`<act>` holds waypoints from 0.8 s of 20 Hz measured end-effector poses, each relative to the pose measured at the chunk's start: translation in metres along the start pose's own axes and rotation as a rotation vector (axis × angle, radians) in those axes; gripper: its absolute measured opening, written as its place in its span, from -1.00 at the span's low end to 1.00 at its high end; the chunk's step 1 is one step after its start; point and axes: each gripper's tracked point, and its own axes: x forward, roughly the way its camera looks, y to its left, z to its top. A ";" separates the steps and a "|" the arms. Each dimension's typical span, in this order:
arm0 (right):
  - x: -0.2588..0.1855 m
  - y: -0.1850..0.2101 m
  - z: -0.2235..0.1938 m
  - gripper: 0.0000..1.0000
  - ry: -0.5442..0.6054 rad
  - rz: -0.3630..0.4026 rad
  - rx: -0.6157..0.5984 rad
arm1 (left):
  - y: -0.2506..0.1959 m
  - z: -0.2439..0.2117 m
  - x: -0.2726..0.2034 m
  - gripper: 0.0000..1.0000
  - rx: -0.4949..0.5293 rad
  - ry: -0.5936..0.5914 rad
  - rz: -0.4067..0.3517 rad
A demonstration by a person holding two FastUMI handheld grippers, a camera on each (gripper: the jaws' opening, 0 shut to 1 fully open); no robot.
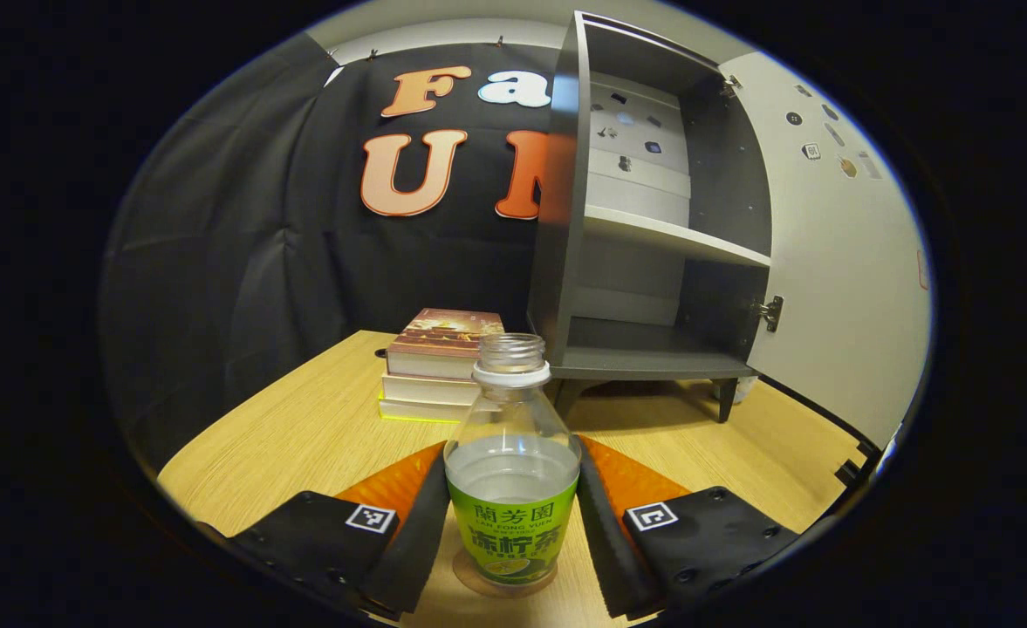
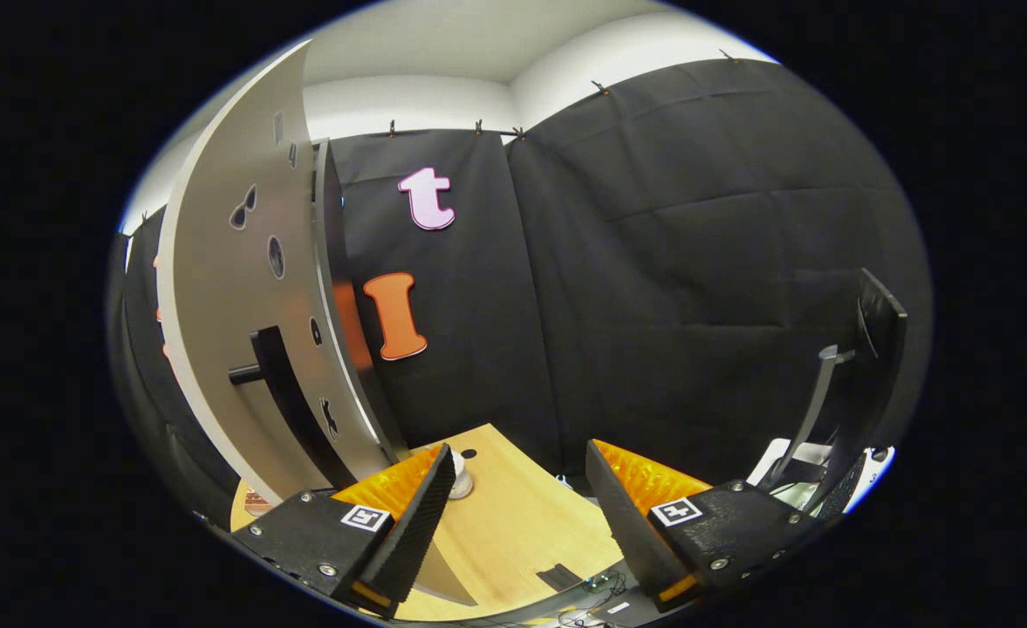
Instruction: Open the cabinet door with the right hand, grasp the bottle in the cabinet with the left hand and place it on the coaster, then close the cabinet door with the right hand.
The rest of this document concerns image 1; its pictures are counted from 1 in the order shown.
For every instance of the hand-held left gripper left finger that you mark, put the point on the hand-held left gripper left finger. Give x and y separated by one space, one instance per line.
417 541

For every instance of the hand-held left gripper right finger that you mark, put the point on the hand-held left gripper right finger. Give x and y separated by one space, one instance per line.
605 541

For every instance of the round brown coaster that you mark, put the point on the round brown coaster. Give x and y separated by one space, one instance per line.
469 580

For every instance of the clear bottle with green label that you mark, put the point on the clear bottle with green label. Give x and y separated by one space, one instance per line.
511 488

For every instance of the beige cabinet door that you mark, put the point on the beige cabinet door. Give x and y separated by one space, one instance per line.
836 262

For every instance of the grey cabinet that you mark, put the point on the grey cabinet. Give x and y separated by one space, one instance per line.
557 218

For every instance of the yellow edged book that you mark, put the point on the yellow edged book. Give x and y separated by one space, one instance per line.
417 411

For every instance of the white book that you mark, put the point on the white book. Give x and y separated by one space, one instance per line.
426 389

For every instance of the brown picture cover book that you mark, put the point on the brown picture cover book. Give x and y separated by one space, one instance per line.
443 336

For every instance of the black backdrop cloth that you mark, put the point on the black backdrop cloth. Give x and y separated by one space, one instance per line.
251 262

